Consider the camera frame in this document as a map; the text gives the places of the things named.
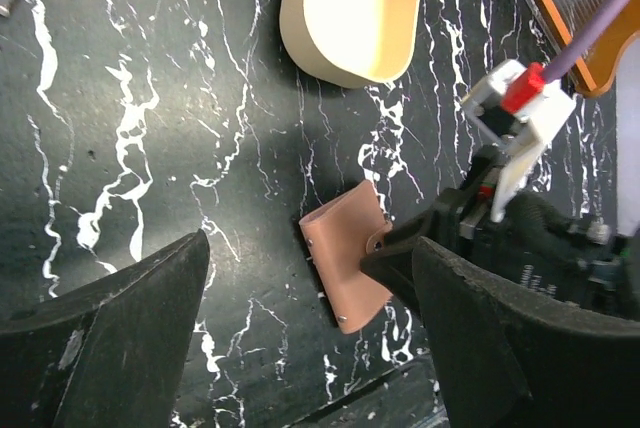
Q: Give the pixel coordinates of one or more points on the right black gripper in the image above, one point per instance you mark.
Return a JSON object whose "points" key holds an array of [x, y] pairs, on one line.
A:
{"points": [[581, 261]]}

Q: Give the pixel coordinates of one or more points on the pink leather card holder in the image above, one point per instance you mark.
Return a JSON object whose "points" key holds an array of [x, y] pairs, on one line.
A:
{"points": [[339, 234]]}

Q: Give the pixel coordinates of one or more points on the beige oval card tray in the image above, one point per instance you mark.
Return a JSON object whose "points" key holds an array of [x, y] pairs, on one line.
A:
{"points": [[350, 43]]}

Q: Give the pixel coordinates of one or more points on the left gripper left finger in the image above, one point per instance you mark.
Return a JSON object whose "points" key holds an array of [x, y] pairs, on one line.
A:
{"points": [[110, 353]]}

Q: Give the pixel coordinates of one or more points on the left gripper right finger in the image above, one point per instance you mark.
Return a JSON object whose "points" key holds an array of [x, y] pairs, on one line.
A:
{"points": [[508, 357]]}

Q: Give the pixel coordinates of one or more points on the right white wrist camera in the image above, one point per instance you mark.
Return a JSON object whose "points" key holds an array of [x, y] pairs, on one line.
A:
{"points": [[523, 135]]}

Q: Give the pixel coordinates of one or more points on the orange wooden shelf rack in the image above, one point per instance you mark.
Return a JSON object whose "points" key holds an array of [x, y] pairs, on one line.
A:
{"points": [[594, 73]]}

